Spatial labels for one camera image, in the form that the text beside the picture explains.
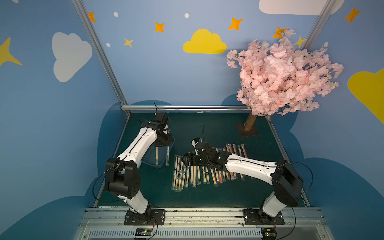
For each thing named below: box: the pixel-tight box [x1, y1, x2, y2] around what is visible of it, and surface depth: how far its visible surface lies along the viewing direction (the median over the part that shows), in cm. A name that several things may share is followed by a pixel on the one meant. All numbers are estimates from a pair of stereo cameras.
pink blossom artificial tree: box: [226, 29, 344, 131], surface depth 71 cm
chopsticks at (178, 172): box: [177, 157, 181, 189], surface depth 90 cm
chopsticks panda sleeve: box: [181, 165, 187, 189], surface depth 90 cm
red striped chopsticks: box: [210, 168, 218, 187], surface depth 88 cm
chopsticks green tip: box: [202, 165, 210, 185], surface depth 90 cm
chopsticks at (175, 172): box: [171, 155, 179, 191], surface depth 91 cm
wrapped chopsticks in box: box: [155, 147, 158, 166], surface depth 98 cm
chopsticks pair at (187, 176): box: [185, 166, 190, 187], surface depth 90 cm
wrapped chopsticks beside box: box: [165, 145, 170, 166], surface depth 86 cm
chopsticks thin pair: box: [178, 161, 184, 190], surface depth 90 cm
